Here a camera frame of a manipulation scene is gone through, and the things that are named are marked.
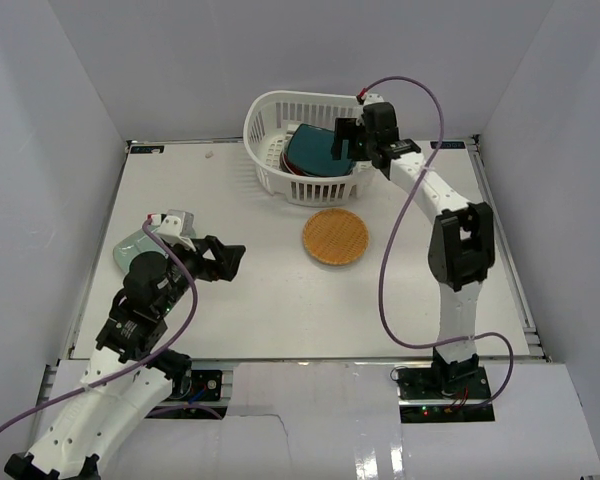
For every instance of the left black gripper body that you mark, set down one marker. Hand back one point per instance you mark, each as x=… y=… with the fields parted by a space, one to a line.
x=206 y=256

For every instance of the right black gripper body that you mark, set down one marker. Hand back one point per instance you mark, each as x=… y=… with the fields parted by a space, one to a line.
x=363 y=144

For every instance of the dark teal square plate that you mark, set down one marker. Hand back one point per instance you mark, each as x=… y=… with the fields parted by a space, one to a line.
x=309 y=148

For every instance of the red rimmed cream plate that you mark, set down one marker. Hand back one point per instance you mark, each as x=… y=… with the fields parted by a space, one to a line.
x=288 y=167

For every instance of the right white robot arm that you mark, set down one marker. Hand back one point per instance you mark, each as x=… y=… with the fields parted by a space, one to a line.
x=462 y=244

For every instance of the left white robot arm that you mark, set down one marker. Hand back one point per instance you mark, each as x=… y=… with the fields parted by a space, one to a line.
x=130 y=371

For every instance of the white plastic dish bin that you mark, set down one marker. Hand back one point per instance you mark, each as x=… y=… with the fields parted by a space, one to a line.
x=269 y=124

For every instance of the pale green rectangular plate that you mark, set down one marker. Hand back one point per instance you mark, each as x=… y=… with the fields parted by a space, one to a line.
x=134 y=245

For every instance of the right blue table label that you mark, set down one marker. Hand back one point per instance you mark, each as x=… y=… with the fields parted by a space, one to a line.
x=448 y=145

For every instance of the blue table label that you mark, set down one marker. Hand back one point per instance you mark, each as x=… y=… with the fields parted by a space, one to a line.
x=448 y=145
x=146 y=149

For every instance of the woven bamboo round plate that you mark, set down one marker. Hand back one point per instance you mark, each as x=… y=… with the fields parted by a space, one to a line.
x=335 y=237

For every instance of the left blue table label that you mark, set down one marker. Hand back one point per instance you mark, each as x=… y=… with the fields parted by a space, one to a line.
x=146 y=149

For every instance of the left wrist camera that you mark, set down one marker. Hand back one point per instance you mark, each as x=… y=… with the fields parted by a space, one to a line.
x=174 y=227

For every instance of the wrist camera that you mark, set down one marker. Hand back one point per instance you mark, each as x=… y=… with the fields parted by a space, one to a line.
x=174 y=227
x=365 y=98

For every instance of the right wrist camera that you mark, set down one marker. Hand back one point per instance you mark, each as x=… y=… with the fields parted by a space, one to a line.
x=365 y=98

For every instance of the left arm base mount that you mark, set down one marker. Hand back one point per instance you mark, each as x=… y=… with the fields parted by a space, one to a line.
x=196 y=396

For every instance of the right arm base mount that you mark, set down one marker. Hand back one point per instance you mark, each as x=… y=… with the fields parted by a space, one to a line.
x=422 y=401

